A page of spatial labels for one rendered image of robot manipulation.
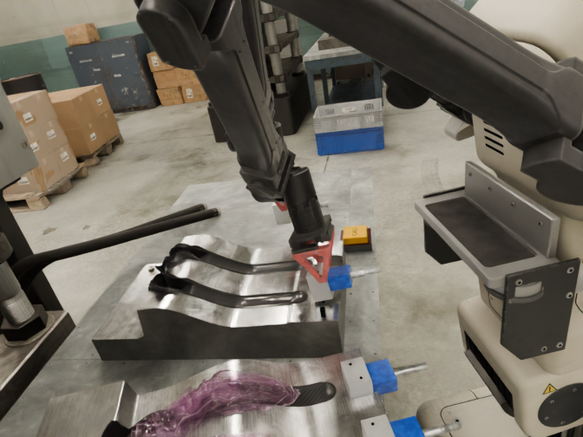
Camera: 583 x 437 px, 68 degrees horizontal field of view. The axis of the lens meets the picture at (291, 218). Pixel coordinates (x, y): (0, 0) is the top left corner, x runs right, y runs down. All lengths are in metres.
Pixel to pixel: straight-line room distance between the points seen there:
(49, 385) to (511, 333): 0.85
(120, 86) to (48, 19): 1.75
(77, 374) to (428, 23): 0.90
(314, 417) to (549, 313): 0.36
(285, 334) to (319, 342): 0.06
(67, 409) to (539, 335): 0.70
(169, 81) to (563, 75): 7.26
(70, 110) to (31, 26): 4.04
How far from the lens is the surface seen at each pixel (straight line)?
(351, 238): 1.10
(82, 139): 5.29
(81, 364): 1.04
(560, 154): 0.42
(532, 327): 0.70
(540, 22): 0.57
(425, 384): 1.85
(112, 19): 8.25
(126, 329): 0.97
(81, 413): 0.77
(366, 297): 0.96
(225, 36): 0.42
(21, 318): 1.22
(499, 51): 0.39
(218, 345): 0.88
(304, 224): 0.75
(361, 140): 3.93
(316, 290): 0.80
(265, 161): 0.63
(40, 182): 4.55
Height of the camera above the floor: 1.41
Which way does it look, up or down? 28 degrees down
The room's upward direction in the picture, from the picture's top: 11 degrees counter-clockwise
